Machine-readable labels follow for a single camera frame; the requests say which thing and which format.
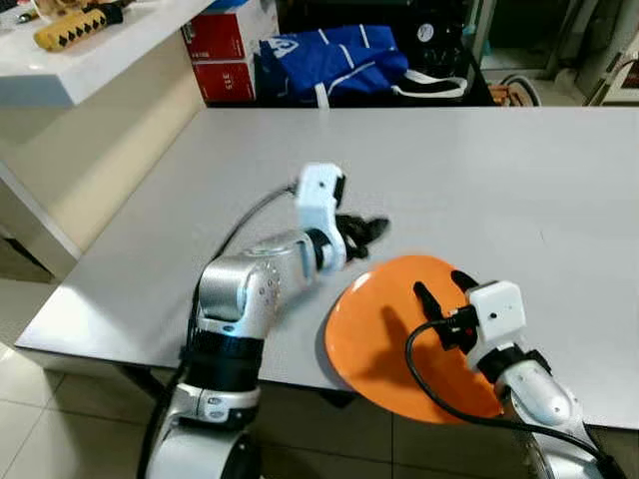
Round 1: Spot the large red white carton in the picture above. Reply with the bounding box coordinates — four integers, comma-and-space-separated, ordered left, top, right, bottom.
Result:
182, 0, 279, 63

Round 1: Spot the orange plate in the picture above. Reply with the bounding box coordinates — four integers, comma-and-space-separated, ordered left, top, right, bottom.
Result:
323, 254, 505, 422

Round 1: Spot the white countertop slab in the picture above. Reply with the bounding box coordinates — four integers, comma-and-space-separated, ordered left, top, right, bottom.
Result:
0, 0, 216, 109

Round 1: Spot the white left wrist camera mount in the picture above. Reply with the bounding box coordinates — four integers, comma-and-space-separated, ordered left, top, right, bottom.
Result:
296, 163, 347, 264

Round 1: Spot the yellow black tool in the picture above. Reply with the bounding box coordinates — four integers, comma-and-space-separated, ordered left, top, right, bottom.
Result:
33, 8, 126, 53

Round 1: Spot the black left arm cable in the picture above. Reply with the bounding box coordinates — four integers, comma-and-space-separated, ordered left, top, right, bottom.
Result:
215, 183, 301, 262

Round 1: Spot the black machine with dial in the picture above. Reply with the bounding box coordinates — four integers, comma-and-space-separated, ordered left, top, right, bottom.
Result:
399, 0, 490, 106

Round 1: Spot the black hose loop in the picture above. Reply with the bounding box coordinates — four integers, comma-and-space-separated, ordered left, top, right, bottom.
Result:
499, 75, 545, 106

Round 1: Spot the blue fabric bag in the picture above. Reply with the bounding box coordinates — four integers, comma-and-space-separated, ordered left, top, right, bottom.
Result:
257, 25, 468, 109

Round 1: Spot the white glass door cabinet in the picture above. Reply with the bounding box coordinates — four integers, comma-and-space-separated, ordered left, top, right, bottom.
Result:
591, 40, 639, 106

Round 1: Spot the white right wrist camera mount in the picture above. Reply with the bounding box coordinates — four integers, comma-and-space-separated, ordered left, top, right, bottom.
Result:
461, 280, 527, 372

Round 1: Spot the small red carton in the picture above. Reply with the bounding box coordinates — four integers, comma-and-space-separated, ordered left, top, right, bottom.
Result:
195, 60, 259, 104

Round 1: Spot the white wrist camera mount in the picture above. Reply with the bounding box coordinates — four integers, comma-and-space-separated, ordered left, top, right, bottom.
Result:
296, 163, 347, 264
461, 280, 527, 372

